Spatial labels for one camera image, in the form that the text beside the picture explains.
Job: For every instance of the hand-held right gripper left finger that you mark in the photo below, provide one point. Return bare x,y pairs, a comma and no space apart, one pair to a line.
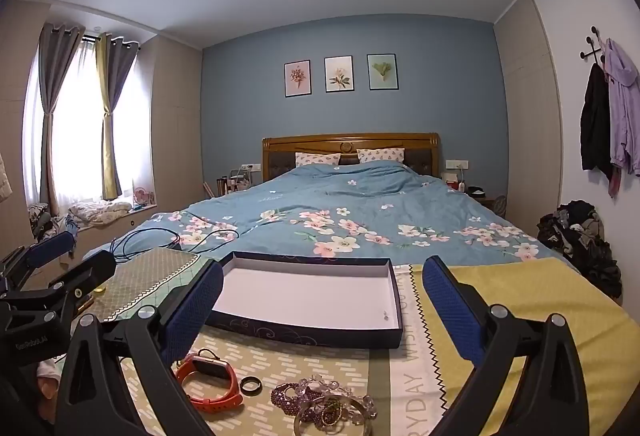
195,311

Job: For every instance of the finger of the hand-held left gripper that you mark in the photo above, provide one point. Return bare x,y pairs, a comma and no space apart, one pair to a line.
92,268
50,248

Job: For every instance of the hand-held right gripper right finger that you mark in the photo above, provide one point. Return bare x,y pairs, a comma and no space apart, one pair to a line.
450,316

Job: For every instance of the orange smartwatch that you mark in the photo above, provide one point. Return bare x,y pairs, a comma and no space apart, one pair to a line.
220,403

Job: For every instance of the dark blue shallow box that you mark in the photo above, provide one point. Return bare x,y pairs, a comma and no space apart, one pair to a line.
300,291

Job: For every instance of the tortoiseshell bangle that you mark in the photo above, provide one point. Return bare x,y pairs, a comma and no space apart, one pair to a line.
300,422

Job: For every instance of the person's left hand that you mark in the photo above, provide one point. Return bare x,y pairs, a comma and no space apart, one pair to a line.
47,388

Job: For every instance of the heap of mixed clothes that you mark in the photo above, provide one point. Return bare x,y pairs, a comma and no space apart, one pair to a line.
45,223

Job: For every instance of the crumpled bedding on sill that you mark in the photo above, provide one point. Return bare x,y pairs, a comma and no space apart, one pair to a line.
100,213

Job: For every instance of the small pink fan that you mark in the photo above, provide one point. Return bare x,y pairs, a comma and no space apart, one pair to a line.
141,197

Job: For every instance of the dark bedside table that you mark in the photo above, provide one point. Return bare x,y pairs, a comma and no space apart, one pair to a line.
492,205

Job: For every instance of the cluttered bedside table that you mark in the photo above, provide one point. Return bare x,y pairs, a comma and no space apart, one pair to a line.
230,183

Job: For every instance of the blue floral duvet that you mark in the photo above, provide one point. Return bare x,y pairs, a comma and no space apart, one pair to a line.
375,196

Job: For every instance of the pile of dark clothes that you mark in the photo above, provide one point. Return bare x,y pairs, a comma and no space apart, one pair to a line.
585,241

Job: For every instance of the grey and gold curtain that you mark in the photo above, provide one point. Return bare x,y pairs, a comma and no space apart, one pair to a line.
112,90
52,80

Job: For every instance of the white dotted pillow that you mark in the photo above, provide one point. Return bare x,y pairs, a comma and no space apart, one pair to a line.
317,159
380,155

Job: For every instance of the wooden headboard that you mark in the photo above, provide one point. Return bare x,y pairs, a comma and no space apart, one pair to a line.
350,140

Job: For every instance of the black jacket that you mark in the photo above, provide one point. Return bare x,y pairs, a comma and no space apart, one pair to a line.
595,125

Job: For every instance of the green leaf framed picture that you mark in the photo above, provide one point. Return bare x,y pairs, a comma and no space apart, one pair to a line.
382,71

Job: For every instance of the pink flower framed picture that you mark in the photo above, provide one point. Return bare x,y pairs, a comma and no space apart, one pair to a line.
297,78

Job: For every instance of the cream flower framed picture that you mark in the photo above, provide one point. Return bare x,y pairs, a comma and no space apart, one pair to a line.
339,74

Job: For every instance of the purple jacket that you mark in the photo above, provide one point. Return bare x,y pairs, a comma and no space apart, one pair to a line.
625,105

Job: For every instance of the white wall socket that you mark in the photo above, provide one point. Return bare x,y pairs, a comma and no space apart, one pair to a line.
250,166
456,163

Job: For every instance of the black wall coat rack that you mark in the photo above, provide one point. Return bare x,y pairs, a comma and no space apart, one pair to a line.
593,43

